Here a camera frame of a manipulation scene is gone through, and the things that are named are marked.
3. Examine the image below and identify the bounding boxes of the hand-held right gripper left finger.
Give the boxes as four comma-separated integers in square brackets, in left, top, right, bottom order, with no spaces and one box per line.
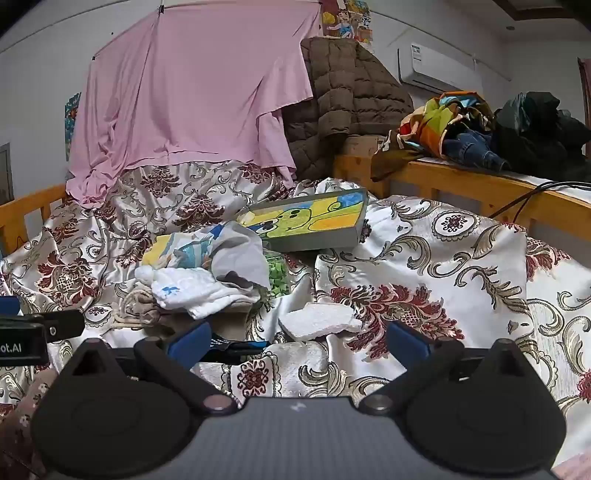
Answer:
[58,318,238,415]

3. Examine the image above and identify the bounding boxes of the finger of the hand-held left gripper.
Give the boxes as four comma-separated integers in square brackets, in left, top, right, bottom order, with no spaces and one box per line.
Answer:
[19,309,86,343]

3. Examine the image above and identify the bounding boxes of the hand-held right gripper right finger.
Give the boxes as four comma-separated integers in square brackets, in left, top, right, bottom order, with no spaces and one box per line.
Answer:
[358,320,536,415]

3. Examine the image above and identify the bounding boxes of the white cloth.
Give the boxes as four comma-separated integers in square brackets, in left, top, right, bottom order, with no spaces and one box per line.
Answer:
[135,267,262,320]

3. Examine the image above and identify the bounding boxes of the blue yellow cartoon cloth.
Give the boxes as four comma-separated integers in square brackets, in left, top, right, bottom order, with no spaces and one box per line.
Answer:
[141,229,227,273]

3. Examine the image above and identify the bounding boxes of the grey cloth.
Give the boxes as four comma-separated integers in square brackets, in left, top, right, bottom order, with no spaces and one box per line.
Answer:
[210,222,271,296]

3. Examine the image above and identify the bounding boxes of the grey box with cartoon drawing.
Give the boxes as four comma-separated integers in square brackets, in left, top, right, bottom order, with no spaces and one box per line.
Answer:
[235,188,369,254]

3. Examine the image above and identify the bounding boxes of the beige cloth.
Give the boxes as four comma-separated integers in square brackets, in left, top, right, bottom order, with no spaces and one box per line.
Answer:
[113,293,160,329]

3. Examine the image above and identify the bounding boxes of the floral satin blanket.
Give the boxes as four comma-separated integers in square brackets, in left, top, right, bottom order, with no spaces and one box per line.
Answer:
[0,159,591,480]

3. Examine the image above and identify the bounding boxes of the white foam piece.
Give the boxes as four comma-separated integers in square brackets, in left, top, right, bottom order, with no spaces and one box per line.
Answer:
[278,302,364,343]

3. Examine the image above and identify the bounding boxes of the green patterned item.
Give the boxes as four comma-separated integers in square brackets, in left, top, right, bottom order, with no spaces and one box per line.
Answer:
[264,249,293,297]

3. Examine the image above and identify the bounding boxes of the cardboard box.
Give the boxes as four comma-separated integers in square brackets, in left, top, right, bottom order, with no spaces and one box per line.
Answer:
[342,134,393,160]

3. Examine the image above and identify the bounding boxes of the blue jeans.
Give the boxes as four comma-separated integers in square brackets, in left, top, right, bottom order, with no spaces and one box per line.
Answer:
[443,130,511,171]

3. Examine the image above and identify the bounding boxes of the pink bed sheet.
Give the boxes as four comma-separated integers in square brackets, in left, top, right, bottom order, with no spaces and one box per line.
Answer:
[66,0,324,208]

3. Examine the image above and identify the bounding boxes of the dark clothes pile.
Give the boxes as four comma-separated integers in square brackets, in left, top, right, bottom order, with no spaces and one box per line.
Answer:
[494,91,591,174]

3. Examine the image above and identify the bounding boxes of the brown quilted jacket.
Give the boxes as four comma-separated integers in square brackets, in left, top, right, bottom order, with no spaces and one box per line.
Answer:
[283,37,414,181]

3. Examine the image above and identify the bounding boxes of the white air conditioner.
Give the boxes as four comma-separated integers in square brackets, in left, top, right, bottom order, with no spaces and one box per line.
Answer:
[397,42,485,95]

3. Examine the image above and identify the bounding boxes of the wooden bed rail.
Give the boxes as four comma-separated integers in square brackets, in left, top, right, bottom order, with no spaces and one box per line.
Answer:
[0,184,68,259]

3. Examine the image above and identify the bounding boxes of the wooden bed frame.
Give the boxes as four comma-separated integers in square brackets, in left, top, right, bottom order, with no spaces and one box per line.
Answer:
[333,154,591,259]

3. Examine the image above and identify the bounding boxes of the black cable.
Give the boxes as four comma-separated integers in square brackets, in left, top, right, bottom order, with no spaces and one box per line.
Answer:
[488,181,591,220]

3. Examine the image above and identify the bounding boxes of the blue wall poster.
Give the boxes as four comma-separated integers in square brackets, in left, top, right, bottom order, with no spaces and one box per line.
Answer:
[64,92,81,162]

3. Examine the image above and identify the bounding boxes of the cartoon wall poster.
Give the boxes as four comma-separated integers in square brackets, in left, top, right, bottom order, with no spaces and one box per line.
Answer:
[321,0,374,51]

